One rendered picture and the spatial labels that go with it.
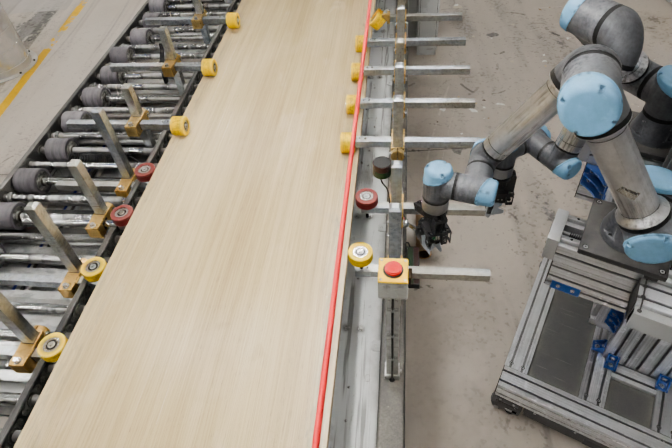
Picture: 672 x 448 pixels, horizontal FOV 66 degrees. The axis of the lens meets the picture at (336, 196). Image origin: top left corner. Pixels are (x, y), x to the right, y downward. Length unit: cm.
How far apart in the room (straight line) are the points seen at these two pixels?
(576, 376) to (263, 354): 131
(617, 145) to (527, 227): 183
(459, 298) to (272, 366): 139
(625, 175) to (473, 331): 147
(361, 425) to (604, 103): 112
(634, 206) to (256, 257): 107
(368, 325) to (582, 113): 104
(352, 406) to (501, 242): 150
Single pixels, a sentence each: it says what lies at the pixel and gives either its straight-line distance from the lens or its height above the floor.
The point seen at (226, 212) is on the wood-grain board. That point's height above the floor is 90.
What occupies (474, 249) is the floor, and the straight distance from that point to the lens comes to 286.
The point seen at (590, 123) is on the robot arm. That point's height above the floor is 154.
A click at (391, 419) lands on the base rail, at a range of 161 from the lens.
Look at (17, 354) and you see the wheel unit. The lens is 185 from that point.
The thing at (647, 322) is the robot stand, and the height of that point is 93.
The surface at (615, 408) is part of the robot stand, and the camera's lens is 232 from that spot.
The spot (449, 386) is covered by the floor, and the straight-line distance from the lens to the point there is 243.
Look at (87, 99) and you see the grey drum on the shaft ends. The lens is 286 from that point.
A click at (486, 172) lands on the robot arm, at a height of 125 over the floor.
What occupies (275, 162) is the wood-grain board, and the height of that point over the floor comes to 90.
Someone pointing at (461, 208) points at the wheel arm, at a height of 86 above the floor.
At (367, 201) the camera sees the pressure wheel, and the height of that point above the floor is 91.
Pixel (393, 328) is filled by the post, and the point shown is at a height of 100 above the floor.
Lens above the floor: 220
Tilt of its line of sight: 45 degrees down
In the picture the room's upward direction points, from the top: 6 degrees counter-clockwise
